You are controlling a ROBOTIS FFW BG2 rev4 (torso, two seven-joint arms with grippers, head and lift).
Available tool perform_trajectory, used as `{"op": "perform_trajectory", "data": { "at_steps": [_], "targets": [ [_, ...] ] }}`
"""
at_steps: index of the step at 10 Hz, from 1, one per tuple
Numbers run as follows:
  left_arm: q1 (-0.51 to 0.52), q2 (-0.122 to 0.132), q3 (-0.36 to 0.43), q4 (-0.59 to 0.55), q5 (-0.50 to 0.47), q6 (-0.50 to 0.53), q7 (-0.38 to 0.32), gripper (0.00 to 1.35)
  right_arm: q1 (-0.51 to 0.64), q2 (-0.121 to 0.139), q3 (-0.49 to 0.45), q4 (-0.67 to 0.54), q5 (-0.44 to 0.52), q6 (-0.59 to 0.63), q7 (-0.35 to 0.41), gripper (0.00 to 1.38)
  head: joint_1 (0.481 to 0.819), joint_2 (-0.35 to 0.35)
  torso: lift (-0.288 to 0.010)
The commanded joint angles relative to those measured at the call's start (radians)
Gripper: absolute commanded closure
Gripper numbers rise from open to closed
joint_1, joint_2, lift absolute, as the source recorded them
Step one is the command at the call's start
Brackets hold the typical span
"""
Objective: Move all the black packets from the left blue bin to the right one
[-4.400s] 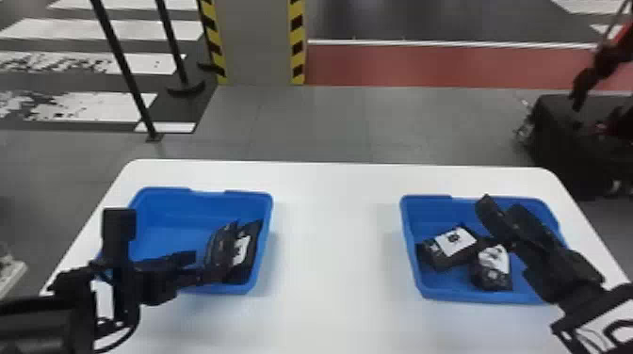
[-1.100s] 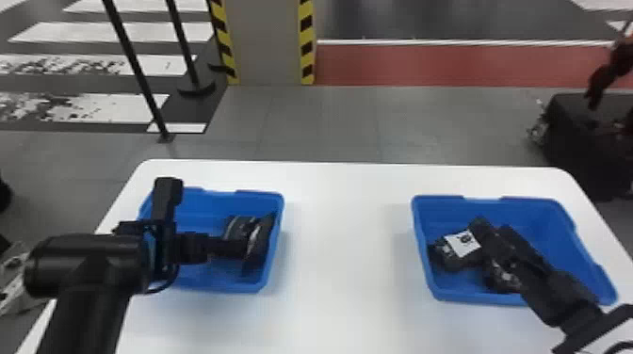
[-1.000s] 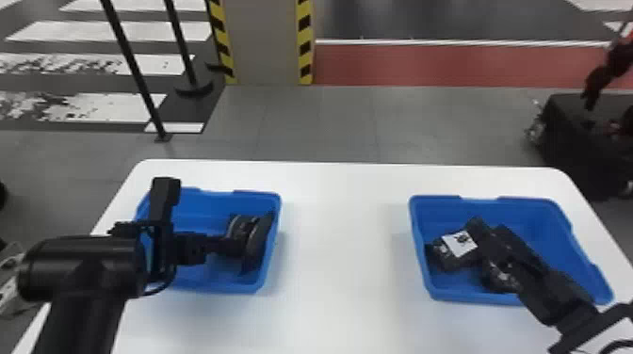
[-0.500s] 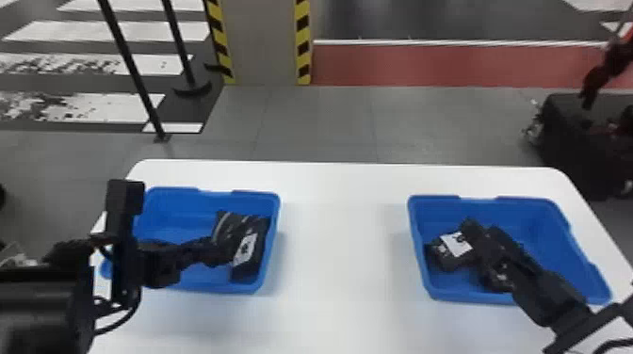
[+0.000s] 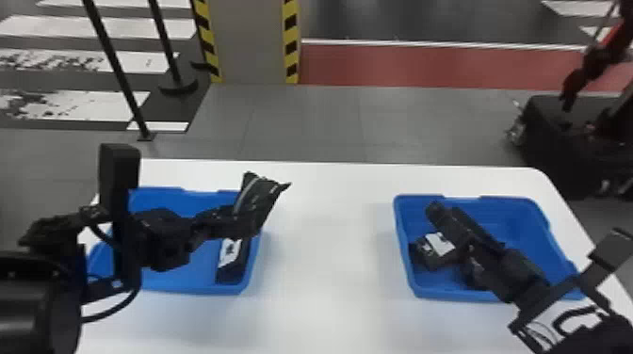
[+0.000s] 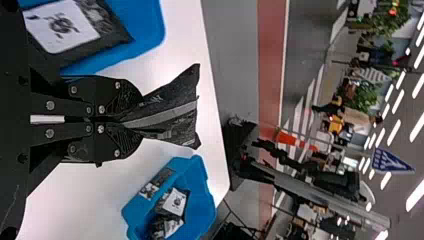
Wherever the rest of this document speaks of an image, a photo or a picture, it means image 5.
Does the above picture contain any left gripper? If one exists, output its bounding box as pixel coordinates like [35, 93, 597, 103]
[130, 170, 292, 273]

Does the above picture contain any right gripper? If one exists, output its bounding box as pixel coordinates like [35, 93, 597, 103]
[425, 200, 551, 304]

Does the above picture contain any black part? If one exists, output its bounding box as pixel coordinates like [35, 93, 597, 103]
[215, 236, 253, 286]
[408, 231, 467, 272]

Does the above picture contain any blue tray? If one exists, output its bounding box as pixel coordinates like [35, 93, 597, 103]
[86, 186, 264, 297]
[393, 193, 588, 304]

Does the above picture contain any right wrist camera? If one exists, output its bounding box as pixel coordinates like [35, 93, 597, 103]
[575, 227, 633, 299]

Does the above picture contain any black cable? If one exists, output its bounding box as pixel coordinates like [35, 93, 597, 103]
[78, 285, 142, 325]

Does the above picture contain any yellow black striped post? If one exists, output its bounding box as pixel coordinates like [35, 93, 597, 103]
[282, 0, 301, 85]
[190, 0, 224, 84]

